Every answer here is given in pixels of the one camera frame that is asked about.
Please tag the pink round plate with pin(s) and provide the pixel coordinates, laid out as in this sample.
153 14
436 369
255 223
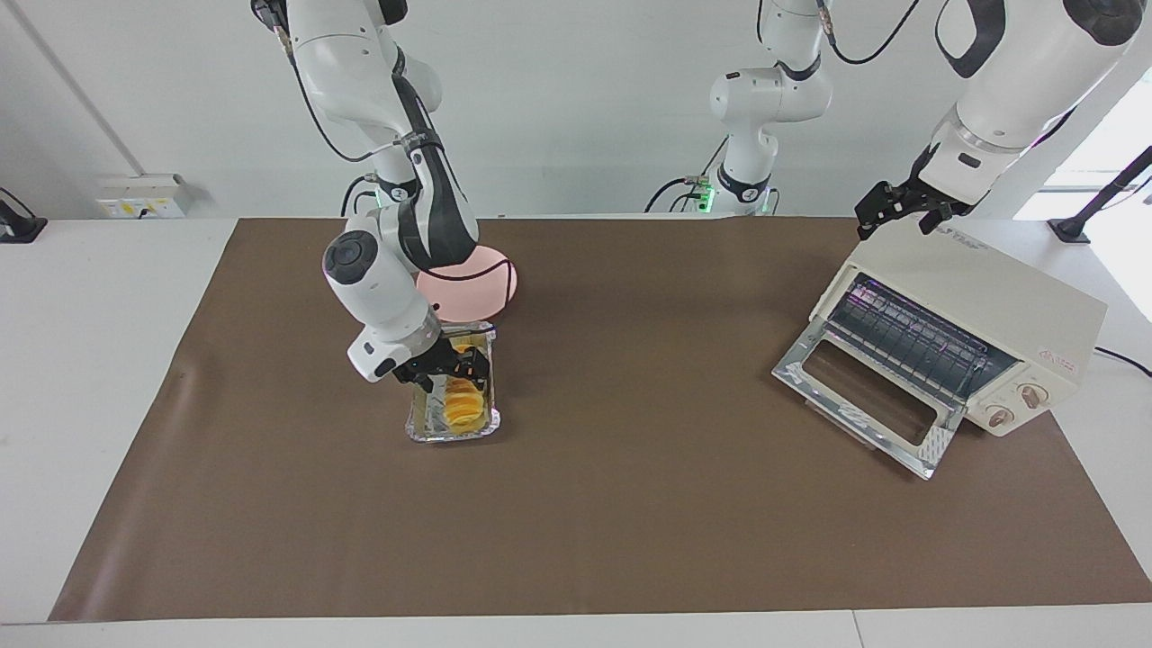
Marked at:
477 288

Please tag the white wall socket box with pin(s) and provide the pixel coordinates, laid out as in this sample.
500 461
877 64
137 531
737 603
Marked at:
144 202

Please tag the brown table mat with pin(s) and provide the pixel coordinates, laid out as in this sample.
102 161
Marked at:
630 504

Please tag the black table clamp mount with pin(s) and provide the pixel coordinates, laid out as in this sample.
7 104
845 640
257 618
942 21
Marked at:
18 229

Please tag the aluminium foil tray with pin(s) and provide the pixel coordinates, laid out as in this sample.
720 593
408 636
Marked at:
450 436

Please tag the beige oven knob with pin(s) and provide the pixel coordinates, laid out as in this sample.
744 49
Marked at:
1033 393
999 416

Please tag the golden bread loaf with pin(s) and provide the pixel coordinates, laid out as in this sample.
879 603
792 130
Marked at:
461 409

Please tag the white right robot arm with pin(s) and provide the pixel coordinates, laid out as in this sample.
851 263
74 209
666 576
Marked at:
378 279

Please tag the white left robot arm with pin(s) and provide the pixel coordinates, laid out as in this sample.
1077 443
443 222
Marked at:
1026 72

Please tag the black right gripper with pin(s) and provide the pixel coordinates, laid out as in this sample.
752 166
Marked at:
427 364

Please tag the black camera stand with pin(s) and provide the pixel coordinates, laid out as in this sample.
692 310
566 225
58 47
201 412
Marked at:
1071 229

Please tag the white toaster oven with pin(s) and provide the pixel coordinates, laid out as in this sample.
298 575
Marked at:
972 279

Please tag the glass oven door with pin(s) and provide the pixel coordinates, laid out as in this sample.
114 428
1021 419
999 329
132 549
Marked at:
864 396

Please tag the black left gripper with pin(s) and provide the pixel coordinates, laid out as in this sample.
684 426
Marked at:
922 193

